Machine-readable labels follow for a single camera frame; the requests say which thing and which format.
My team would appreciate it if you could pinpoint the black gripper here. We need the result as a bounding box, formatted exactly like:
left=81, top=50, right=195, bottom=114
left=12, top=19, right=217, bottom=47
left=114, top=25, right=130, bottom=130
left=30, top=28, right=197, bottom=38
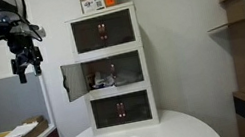
left=7, top=38, right=47, bottom=87

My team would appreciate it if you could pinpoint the smoked ribbed cabinet door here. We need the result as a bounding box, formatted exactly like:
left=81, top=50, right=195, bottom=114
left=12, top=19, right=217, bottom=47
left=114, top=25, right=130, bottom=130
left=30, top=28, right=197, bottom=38
left=59, top=60, right=91, bottom=104
left=99, top=8, right=137, bottom=48
left=90, top=95, right=125, bottom=130
left=108, top=49, right=145, bottom=87
left=69, top=15, right=107, bottom=55
left=118, top=89, right=154, bottom=125

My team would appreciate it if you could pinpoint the white three-tier cabinet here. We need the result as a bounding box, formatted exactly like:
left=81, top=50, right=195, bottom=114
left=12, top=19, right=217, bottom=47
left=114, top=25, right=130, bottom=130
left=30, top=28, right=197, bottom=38
left=63, top=0, right=161, bottom=137

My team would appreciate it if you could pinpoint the grey partition panel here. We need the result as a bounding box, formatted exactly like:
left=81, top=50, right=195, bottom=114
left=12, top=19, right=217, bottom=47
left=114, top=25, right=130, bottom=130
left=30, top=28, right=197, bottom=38
left=0, top=70, right=57, bottom=136

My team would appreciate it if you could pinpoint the white crumpled cloth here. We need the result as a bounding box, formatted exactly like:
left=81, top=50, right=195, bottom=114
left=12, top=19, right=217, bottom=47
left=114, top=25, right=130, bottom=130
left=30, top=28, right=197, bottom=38
left=91, top=68, right=116, bottom=91

